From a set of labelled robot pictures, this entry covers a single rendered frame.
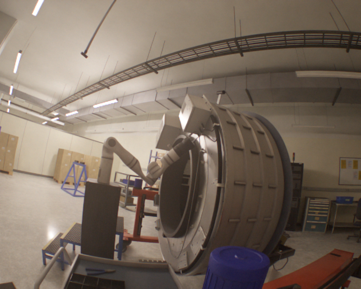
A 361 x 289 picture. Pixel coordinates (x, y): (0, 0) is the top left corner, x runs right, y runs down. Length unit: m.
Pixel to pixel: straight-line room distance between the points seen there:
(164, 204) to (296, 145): 5.47
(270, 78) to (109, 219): 4.36
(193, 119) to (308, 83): 3.82
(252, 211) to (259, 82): 3.95
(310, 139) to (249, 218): 5.87
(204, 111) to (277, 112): 5.94
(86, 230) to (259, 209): 1.06
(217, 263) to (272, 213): 0.75
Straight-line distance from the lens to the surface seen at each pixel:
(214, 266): 0.32
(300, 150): 6.51
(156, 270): 1.12
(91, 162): 8.12
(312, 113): 6.99
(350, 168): 6.88
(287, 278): 0.61
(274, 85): 4.52
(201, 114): 1.07
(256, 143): 1.03
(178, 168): 1.79
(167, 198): 1.79
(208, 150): 1.00
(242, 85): 4.65
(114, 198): 1.21
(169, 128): 1.63
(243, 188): 0.87
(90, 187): 1.19
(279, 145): 1.18
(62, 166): 7.59
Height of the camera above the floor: 1.24
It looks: 10 degrees up
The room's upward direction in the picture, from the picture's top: 9 degrees clockwise
